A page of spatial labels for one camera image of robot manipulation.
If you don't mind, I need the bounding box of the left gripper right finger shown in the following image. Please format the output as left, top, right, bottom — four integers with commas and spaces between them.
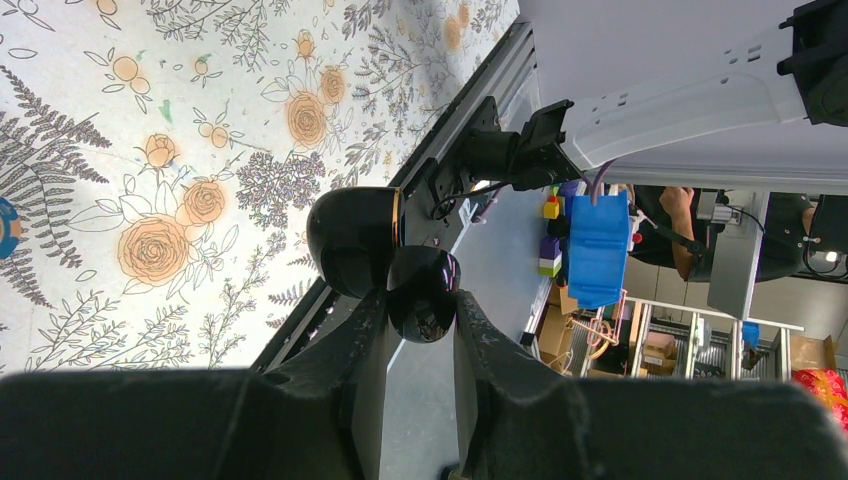
454, 291, 847, 479

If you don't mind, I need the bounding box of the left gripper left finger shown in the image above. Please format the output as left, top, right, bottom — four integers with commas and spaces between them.
1, 289, 387, 479

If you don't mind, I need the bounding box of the black earbud charging case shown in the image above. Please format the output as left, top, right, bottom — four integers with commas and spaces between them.
306, 187, 461, 344

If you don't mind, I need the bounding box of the blue plastic bin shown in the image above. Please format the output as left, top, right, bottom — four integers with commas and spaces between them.
567, 192, 631, 309

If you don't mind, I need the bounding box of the person in background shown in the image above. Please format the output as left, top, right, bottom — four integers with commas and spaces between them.
631, 185, 847, 283

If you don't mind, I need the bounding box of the floral table mat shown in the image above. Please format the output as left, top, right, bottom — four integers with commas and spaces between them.
1, 0, 519, 374

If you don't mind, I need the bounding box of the blue poker chip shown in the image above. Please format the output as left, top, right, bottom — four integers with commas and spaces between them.
0, 198, 23, 260

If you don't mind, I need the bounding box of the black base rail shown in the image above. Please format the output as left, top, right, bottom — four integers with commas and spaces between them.
251, 22, 536, 373

